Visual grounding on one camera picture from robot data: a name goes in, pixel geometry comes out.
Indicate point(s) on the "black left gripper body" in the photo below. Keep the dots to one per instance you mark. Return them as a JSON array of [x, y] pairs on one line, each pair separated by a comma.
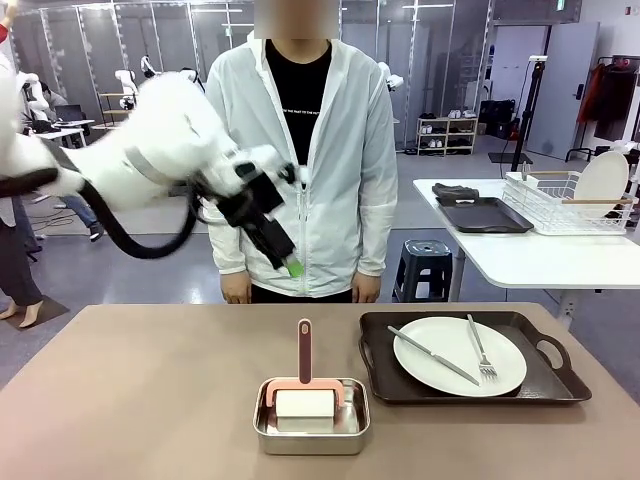
[[255, 212]]

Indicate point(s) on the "pink lint roller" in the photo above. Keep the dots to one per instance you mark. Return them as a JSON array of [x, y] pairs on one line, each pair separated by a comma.
[[305, 350]]

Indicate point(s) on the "silver table knife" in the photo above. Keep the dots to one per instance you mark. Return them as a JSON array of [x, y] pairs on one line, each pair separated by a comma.
[[435, 357], [524, 172]]

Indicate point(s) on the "white round plate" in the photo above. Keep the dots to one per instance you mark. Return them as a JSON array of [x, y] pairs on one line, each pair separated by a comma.
[[450, 345], [602, 180]]

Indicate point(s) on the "dark brown serving tray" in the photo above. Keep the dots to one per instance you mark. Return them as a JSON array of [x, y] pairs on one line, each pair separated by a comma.
[[482, 215], [545, 370]]

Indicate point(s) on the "silver fork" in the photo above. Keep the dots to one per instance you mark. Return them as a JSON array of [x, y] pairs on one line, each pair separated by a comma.
[[487, 371]]

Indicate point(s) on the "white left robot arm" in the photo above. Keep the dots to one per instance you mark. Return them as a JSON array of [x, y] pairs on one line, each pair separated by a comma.
[[165, 125]]

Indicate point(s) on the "person's right forearm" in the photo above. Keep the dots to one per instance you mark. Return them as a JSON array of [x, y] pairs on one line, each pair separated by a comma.
[[225, 257]]

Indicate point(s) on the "person's left forearm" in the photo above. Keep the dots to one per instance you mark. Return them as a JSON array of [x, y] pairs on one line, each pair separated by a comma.
[[376, 240]]

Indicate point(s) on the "person's right hand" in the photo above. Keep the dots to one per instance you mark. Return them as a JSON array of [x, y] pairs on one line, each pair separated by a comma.
[[236, 290]]

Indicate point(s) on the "person's left hand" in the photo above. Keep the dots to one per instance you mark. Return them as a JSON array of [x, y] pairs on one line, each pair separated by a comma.
[[366, 289]]

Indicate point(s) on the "person in white jacket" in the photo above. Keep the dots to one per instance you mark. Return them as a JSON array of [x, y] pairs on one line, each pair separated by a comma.
[[345, 150]]

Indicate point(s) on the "dark blue plastic stool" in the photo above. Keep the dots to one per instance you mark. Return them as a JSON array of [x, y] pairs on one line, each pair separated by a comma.
[[422, 265]]

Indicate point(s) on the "man in grey hoodie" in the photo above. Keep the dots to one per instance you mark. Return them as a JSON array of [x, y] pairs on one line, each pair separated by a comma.
[[82, 212]]

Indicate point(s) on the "stainless steel rectangular tray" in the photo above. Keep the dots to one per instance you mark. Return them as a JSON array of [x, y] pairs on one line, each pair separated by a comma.
[[310, 442]]

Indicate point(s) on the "dark grey folded cloth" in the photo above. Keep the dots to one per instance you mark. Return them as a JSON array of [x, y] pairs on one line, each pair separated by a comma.
[[452, 190]]

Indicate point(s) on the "white shoe rack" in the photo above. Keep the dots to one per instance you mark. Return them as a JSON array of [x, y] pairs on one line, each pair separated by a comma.
[[447, 135]]

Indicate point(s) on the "white background desk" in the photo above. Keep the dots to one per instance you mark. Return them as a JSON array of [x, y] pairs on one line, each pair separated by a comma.
[[60, 132]]

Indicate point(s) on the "black laptop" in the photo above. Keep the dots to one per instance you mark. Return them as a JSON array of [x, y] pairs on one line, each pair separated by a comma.
[[67, 114]]

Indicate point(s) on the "mannequin base board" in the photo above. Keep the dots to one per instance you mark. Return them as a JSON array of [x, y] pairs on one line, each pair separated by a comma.
[[50, 307]]

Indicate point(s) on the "seated man in dark clothes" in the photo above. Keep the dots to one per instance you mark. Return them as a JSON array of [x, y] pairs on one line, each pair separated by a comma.
[[52, 100]]

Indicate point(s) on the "white side table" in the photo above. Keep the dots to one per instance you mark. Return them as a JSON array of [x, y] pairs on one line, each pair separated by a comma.
[[525, 260]]

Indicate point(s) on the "black equipment case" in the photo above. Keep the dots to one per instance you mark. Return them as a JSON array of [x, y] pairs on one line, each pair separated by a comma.
[[497, 119]]

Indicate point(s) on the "clothes rack with garments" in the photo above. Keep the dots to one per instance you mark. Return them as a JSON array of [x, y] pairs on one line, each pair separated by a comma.
[[612, 100]]

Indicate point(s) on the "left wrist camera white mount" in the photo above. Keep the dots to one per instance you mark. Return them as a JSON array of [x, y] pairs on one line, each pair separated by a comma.
[[272, 162]]

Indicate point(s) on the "wooden black-frame shelf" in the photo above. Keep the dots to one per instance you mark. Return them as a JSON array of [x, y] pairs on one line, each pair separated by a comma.
[[112, 95]]

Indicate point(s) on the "black camera tripod stand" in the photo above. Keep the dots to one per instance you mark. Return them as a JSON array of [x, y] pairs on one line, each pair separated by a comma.
[[537, 75]]

